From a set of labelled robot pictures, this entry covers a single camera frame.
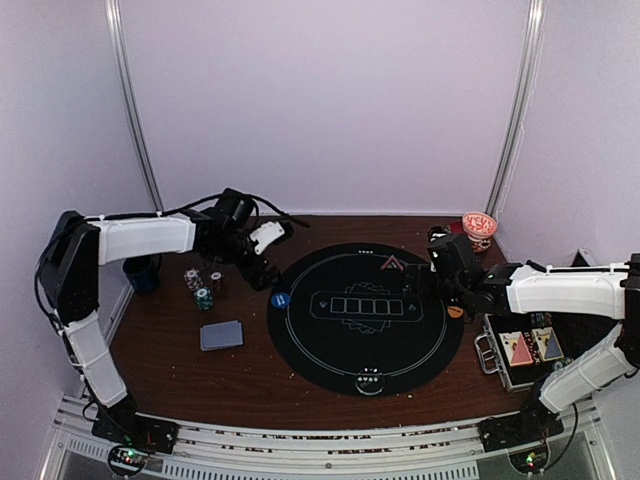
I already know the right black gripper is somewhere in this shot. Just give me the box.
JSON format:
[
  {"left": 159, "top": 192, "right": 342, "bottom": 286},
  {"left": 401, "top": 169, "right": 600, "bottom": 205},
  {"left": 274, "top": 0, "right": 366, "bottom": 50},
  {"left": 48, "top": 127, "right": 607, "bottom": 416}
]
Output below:
[{"left": 402, "top": 264, "right": 467, "bottom": 310}]

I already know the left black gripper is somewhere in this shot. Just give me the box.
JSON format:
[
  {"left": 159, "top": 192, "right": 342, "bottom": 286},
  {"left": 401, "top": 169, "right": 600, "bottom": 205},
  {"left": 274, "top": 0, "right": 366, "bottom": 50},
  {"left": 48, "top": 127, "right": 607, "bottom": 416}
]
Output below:
[{"left": 210, "top": 228, "right": 282, "bottom": 291}]

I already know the red black triangular all-in marker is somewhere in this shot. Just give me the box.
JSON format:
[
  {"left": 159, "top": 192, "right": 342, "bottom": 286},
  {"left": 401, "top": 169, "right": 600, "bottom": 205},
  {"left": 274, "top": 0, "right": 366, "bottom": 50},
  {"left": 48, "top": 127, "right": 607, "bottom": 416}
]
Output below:
[{"left": 380, "top": 255, "right": 405, "bottom": 272}]

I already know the blue small blind button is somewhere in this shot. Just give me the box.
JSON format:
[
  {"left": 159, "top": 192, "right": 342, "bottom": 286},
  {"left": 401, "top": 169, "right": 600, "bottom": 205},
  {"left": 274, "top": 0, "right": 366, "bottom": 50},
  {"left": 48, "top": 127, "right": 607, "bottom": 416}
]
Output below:
[{"left": 271, "top": 292, "right": 291, "bottom": 309}]

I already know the orange big blind button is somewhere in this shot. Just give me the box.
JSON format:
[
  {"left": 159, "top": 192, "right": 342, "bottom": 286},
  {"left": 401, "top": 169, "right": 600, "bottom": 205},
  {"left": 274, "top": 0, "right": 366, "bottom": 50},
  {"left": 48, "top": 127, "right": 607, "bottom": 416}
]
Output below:
[{"left": 447, "top": 306, "right": 465, "bottom": 319}]

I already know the white blue poker chip stack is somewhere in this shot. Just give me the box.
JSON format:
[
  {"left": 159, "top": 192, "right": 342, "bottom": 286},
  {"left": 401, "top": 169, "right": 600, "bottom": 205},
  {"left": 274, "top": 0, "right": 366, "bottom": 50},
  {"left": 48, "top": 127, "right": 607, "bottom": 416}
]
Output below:
[{"left": 183, "top": 268, "right": 204, "bottom": 293}]

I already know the clear round dealer button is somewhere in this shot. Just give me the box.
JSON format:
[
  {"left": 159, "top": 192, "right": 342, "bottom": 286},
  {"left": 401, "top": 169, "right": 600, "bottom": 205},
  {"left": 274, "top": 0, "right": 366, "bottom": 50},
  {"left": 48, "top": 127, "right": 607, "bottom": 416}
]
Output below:
[{"left": 354, "top": 368, "right": 386, "bottom": 396}]

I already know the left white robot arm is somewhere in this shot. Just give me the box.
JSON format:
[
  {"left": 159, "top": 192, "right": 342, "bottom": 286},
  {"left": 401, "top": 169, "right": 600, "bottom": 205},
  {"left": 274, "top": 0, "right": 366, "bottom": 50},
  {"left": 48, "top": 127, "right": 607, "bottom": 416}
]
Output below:
[{"left": 34, "top": 188, "right": 296, "bottom": 444}]

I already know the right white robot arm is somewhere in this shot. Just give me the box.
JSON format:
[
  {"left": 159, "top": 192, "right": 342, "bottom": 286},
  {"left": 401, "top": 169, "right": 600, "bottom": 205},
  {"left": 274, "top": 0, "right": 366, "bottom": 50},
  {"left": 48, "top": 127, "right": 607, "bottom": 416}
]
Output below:
[{"left": 402, "top": 234, "right": 639, "bottom": 442}]

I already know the round black poker mat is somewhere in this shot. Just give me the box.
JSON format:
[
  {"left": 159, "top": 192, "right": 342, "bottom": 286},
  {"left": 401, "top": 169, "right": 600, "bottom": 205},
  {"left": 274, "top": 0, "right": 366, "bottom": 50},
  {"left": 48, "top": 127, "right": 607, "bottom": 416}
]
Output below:
[{"left": 267, "top": 243, "right": 464, "bottom": 397}]

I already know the blue-backed playing card deck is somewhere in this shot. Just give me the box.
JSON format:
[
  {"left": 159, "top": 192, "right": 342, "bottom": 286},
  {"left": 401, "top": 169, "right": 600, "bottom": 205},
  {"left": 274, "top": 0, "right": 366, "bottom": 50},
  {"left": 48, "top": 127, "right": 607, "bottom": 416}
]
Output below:
[{"left": 200, "top": 320, "right": 244, "bottom": 352}]

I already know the red white patterned tea bowl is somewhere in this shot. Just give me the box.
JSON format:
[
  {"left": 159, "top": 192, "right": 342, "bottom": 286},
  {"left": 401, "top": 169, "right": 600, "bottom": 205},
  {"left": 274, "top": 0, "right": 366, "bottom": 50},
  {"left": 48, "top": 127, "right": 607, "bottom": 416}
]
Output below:
[{"left": 462, "top": 211, "right": 498, "bottom": 241}]

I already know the red floral saucer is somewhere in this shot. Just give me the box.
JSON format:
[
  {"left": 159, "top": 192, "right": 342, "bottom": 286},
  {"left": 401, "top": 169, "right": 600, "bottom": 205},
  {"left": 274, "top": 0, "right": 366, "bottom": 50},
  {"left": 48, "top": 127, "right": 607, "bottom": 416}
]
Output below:
[{"left": 444, "top": 221, "right": 491, "bottom": 253}]

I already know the dark blue cup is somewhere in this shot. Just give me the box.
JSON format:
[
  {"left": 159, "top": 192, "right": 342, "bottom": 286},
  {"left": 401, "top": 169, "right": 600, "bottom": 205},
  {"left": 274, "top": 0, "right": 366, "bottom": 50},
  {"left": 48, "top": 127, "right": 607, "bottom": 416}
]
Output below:
[{"left": 122, "top": 255, "right": 161, "bottom": 296}]

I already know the red card deck in case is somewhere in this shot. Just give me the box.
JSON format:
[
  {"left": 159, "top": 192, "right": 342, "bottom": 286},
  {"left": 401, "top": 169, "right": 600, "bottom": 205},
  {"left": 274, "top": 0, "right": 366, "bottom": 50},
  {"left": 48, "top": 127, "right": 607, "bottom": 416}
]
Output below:
[{"left": 499, "top": 332, "right": 533, "bottom": 367}]

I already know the aluminium poker chip case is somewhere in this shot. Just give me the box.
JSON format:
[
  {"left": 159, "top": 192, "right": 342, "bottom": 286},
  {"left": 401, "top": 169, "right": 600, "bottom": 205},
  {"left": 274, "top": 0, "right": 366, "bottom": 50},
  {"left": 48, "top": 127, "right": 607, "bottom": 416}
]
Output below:
[{"left": 474, "top": 312, "right": 573, "bottom": 393}]

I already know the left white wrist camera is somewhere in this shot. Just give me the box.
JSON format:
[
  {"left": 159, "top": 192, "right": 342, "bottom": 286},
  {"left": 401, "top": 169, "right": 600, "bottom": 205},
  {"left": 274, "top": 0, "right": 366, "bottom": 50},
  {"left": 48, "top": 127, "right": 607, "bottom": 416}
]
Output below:
[{"left": 249, "top": 221, "right": 294, "bottom": 255}]

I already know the front aluminium rail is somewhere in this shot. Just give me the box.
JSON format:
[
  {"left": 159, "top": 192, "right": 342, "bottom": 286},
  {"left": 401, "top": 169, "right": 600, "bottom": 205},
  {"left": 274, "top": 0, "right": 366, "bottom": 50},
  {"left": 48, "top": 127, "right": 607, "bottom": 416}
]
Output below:
[{"left": 52, "top": 407, "right": 604, "bottom": 480}]

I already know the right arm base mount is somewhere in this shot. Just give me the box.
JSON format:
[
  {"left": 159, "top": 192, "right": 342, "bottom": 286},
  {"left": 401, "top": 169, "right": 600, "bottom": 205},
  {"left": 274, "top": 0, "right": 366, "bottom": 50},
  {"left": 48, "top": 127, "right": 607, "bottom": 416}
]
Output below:
[{"left": 478, "top": 412, "right": 564, "bottom": 475}]

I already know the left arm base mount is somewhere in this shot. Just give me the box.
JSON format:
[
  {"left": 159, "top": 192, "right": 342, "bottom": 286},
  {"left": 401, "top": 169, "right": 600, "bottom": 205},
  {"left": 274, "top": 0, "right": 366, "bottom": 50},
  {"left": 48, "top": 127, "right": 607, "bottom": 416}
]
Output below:
[{"left": 92, "top": 405, "right": 179, "bottom": 478}]

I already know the right aluminium frame post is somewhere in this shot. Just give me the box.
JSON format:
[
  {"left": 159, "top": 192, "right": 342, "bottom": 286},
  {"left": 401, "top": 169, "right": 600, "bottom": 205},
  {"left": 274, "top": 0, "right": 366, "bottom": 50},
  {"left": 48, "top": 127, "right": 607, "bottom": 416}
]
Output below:
[{"left": 485, "top": 0, "right": 547, "bottom": 218}]

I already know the aluminium frame post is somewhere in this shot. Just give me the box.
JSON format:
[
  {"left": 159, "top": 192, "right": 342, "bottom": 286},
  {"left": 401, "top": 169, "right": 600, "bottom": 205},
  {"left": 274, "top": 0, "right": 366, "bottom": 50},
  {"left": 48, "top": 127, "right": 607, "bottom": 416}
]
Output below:
[
  {"left": 104, "top": 0, "right": 164, "bottom": 210},
  {"left": 485, "top": 0, "right": 547, "bottom": 218}
]

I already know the left aluminium frame post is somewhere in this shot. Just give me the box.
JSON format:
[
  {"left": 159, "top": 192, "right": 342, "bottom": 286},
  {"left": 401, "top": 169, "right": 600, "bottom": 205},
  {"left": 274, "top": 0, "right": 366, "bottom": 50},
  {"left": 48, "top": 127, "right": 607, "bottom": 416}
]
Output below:
[{"left": 104, "top": 0, "right": 164, "bottom": 210}]

